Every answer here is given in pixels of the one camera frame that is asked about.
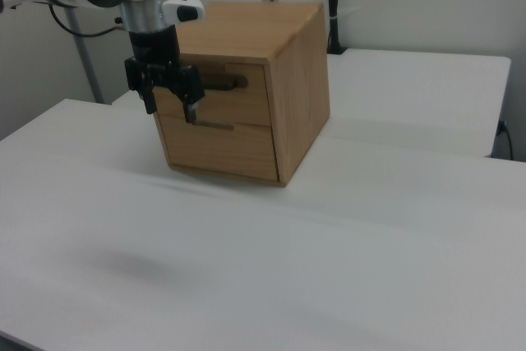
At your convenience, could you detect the wooden drawer cabinet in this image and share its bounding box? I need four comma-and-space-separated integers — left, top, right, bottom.
154, 1, 332, 188

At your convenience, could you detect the black pole with base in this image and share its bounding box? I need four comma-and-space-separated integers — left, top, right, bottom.
325, 0, 347, 56

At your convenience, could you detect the wooden drawer with flat handle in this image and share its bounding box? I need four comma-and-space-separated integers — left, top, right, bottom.
157, 113, 281, 183

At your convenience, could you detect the black cable at table edge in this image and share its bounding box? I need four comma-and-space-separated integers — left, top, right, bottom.
498, 120, 515, 160

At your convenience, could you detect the wooden drawer with bar handle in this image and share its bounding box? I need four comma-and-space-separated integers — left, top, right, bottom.
152, 53, 272, 127

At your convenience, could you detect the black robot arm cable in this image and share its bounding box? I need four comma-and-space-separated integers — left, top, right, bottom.
48, 3, 127, 39

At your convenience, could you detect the black bar drawer handle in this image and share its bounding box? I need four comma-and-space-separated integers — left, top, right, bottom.
200, 74, 248, 92

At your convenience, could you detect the dark flat drawer handle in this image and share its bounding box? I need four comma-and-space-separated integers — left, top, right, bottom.
194, 120, 235, 132

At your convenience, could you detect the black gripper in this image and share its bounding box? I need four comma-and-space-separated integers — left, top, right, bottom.
124, 25, 205, 125

